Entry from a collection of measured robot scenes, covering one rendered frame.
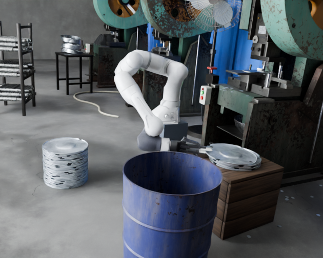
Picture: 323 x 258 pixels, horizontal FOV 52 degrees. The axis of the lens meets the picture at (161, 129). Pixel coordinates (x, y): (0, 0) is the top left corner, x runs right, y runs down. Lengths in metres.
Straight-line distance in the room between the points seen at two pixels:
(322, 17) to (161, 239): 1.57
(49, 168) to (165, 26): 1.95
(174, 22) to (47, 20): 5.32
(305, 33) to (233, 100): 0.68
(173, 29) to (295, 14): 1.80
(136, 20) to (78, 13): 3.54
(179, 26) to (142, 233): 2.59
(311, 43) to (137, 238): 1.42
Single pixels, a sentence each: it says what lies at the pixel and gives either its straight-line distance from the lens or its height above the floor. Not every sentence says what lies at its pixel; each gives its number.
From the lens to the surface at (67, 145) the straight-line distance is 2.25.
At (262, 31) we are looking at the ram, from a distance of 2.45.
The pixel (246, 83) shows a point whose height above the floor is 0.70.
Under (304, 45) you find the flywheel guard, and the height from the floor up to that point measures 1.00.
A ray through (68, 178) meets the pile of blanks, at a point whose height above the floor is 0.07.
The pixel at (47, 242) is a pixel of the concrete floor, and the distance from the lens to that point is 1.80.
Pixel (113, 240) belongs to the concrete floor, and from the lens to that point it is 1.78.
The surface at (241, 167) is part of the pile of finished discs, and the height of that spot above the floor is 0.37.
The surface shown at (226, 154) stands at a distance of 1.86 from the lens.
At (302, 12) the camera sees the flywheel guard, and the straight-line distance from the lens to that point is 2.00.
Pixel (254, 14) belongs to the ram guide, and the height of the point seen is 1.16.
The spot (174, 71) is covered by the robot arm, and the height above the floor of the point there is 0.79.
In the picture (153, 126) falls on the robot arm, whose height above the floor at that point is 0.55.
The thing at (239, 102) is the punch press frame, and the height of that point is 0.57.
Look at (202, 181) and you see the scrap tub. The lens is 1.58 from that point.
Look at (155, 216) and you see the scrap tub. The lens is 1.28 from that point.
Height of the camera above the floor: 1.07
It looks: 18 degrees down
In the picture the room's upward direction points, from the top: 4 degrees clockwise
